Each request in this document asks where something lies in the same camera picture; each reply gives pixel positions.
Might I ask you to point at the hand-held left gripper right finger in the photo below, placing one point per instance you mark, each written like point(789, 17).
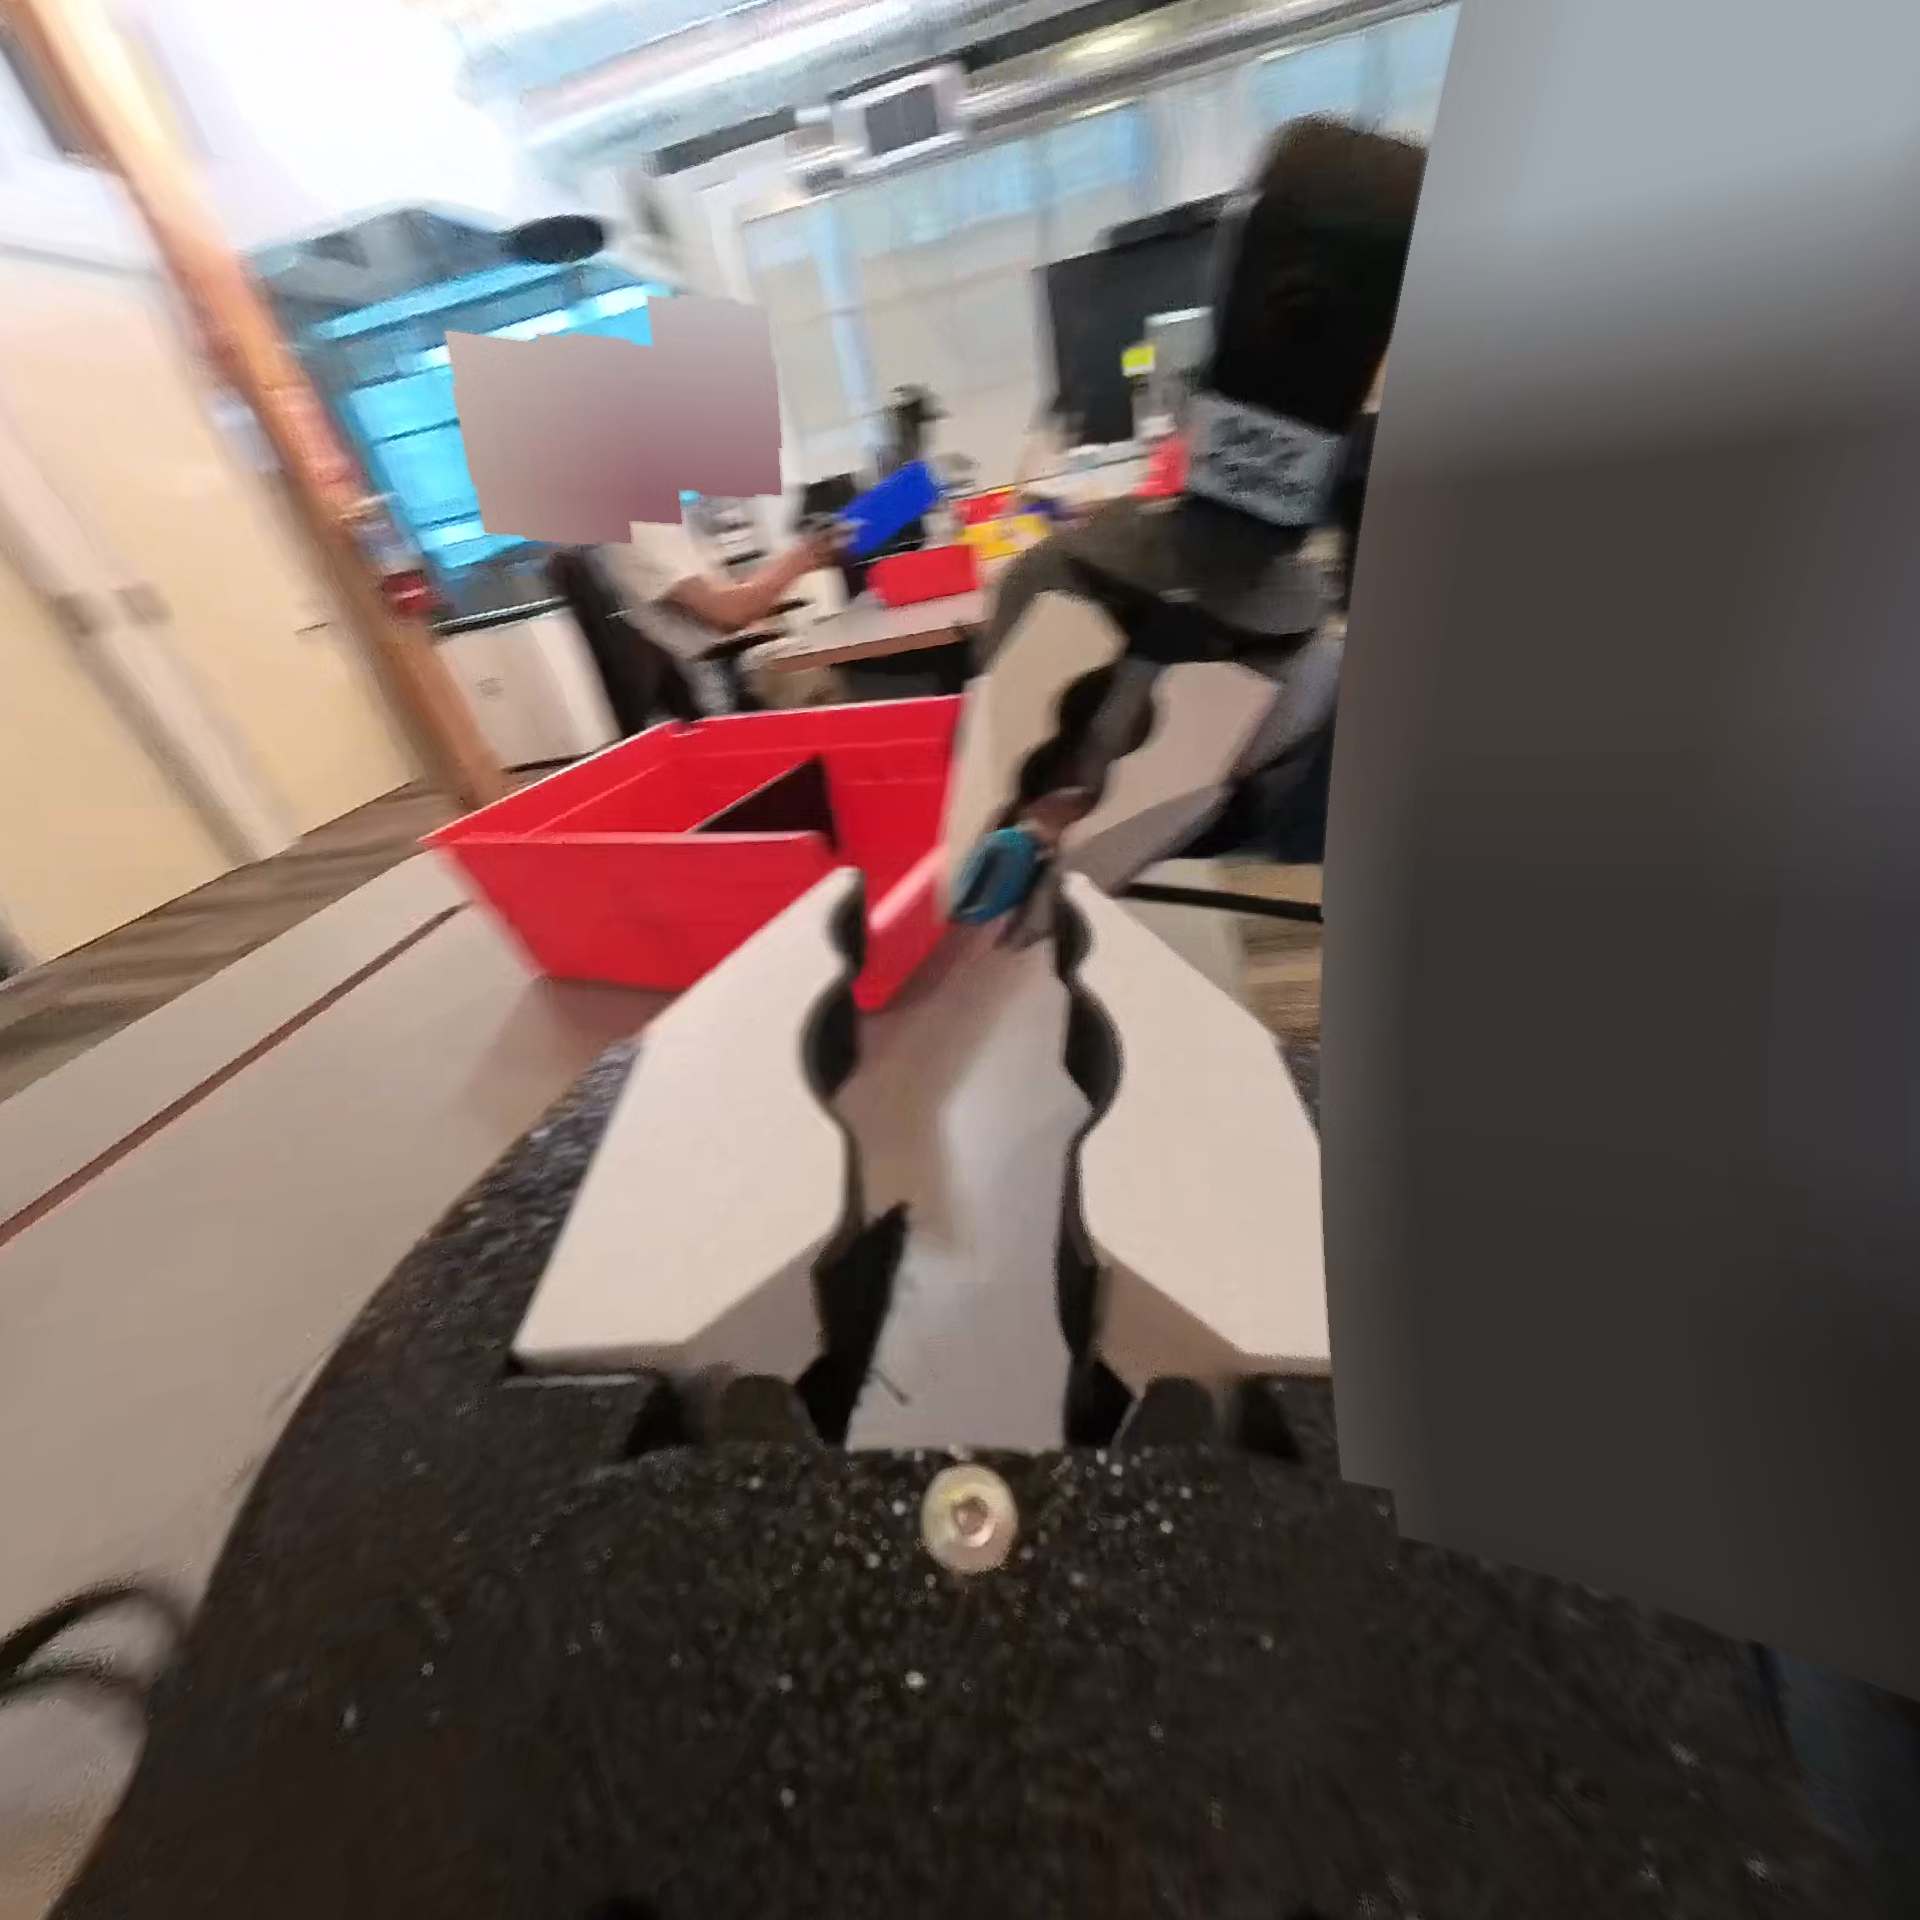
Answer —
point(1201, 1201)

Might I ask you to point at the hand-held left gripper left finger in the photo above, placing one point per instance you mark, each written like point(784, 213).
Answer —
point(690, 1171)

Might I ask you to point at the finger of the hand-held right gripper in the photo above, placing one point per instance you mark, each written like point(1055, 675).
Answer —
point(1184, 750)
point(1012, 704)

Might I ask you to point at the small red plastic bin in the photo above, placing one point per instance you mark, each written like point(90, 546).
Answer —
point(922, 579)

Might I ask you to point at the pale work table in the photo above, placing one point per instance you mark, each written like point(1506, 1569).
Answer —
point(870, 638)

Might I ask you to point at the black monitor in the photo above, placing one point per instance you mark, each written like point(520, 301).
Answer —
point(1111, 345)

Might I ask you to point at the blue plastic bin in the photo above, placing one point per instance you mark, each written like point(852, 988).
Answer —
point(893, 506)

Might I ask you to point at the large red plastic bin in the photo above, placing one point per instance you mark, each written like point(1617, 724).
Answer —
point(645, 901)

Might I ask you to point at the black office chair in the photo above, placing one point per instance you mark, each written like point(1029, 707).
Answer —
point(600, 630)

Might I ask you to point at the white low cabinet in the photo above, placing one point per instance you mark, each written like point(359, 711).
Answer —
point(524, 690)

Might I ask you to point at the black framed window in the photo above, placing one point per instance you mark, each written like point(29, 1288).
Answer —
point(398, 404)

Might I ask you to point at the white double door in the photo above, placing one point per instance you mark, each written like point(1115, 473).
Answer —
point(151, 675)

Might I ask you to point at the wooden post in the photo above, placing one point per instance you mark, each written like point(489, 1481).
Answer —
point(429, 675)

